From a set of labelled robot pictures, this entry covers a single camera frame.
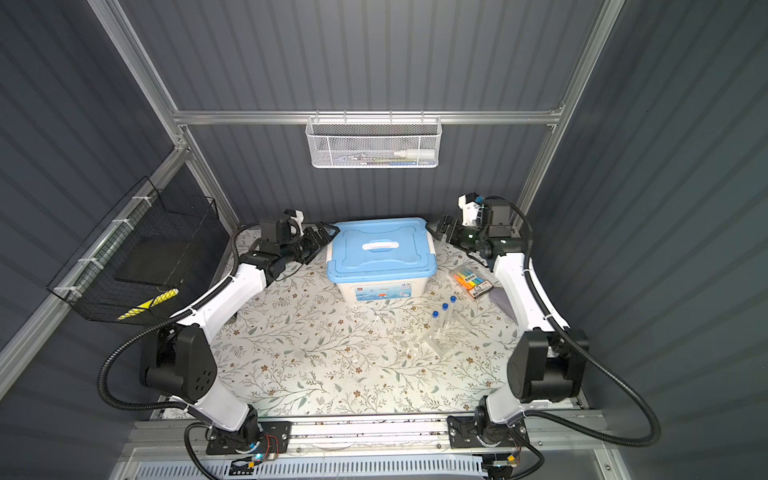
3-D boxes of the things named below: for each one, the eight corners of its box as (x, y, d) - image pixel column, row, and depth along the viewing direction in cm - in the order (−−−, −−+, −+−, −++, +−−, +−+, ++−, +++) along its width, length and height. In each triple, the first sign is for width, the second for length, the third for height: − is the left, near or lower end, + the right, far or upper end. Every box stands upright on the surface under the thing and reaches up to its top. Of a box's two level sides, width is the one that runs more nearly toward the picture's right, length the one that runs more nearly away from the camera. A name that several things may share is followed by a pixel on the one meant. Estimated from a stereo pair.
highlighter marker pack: (475, 298, 101) (476, 295, 100) (454, 277, 107) (455, 274, 105) (492, 287, 104) (494, 284, 102) (471, 267, 110) (472, 264, 108)
